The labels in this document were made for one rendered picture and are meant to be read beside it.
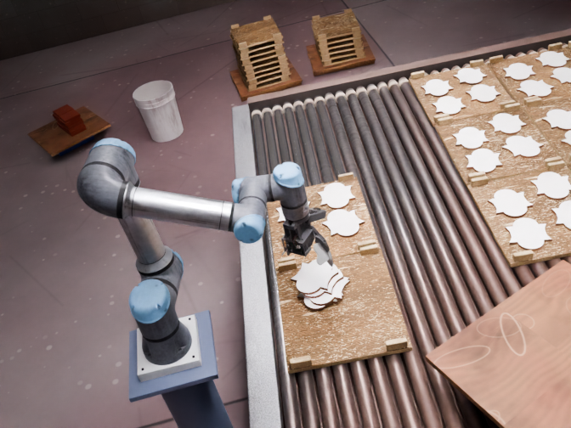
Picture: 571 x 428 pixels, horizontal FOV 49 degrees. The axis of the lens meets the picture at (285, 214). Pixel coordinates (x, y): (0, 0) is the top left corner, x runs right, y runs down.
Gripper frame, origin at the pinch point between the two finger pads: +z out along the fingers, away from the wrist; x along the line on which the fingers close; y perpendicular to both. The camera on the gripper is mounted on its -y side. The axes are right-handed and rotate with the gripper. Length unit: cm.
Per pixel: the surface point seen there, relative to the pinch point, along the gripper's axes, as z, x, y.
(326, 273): 6.8, 3.1, -2.1
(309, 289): 6.8, 1.3, 5.7
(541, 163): 12, 49, -81
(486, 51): 10, 8, -159
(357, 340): 11.9, 20.5, 14.9
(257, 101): 10, -81, -96
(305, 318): 11.9, 2.7, 12.9
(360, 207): 11.9, -2.8, -39.5
